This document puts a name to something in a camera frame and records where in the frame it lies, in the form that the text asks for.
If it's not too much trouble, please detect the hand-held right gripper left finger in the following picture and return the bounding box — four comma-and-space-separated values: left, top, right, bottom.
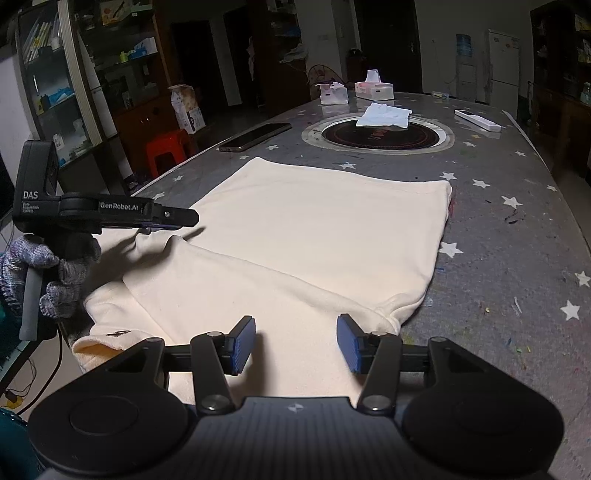
106, 315, 257, 415

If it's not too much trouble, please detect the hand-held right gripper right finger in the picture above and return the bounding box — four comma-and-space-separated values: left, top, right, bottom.
336, 314, 490, 415

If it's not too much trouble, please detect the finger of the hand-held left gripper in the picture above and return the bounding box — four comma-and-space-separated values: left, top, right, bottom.
139, 205, 200, 234

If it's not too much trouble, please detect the cream sweatshirt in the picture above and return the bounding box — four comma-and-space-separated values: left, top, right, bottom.
71, 157, 453, 407

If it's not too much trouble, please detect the person's left hand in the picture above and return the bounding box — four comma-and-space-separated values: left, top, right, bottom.
0, 234, 102, 320

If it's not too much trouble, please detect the red plastic stool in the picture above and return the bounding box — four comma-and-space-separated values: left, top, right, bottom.
145, 129, 197, 178

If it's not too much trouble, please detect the white paper bag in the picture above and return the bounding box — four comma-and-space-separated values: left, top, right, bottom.
168, 84, 207, 134

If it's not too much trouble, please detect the dark smartphone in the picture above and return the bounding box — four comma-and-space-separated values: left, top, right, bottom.
218, 122, 293, 153

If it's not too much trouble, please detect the glass-front wooden cabinet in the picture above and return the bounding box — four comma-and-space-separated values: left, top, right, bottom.
14, 0, 185, 195

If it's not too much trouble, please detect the grey star-print tablecloth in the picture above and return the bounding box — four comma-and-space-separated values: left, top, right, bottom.
129, 91, 591, 480

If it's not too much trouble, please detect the round black induction cooker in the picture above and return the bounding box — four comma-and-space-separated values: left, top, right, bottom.
301, 113, 455, 151

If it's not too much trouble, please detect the white plastic tissue pack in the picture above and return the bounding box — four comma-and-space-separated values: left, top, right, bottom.
314, 82, 349, 105

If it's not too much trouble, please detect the electric fan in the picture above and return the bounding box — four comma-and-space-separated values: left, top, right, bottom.
307, 65, 345, 88

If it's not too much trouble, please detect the wooden display cabinet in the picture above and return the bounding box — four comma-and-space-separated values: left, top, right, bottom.
531, 0, 591, 107
249, 0, 310, 121

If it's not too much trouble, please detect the white tissue sheet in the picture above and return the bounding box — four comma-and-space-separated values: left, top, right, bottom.
355, 102, 413, 130

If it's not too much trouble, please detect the pink tissue box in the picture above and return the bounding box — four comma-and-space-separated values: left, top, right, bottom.
355, 69, 394, 101

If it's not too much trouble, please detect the white remote control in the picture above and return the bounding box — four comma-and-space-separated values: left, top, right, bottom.
454, 109, 502, 133

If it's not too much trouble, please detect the dark wooden door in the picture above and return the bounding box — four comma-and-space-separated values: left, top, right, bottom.
355, 0, 423, 93

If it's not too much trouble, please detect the white water dispenser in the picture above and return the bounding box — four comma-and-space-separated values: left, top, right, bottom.
455, 60, 476, 100

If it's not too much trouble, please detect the white refrigerator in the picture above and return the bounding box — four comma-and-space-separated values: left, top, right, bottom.
487, 28, 520, 104

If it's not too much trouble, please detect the wooden side table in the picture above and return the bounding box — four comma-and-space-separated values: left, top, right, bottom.
526, 83, 591, 181

